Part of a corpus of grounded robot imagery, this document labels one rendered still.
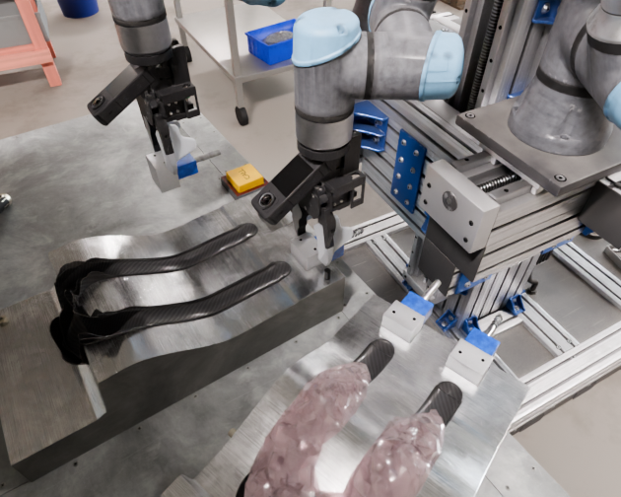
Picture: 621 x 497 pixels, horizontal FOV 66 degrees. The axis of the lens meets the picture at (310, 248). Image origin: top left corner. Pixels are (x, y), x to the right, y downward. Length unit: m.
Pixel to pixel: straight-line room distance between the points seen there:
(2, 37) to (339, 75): 3.07
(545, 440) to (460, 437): 1.07
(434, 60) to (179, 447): 0.59
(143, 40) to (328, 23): 0.31
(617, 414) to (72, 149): 1.76
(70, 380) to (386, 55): 0.59
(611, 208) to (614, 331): 0.87
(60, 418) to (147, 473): 0.13
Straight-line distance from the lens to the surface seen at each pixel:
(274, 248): 0.79
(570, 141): 0.81
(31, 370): 0.79
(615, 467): 1.79
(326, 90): 0.57
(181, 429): 0.74
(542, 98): 0.81
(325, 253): 0.72
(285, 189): 0.65
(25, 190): 1.21
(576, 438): 1.77
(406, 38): 0.59
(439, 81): 0.59
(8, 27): 3.50
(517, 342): 1.62
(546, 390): 1.55
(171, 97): 0.82
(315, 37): 0.55
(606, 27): 0.64
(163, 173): 0.89
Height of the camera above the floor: 1.46
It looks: 46 degrees down
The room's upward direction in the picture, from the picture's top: straight up
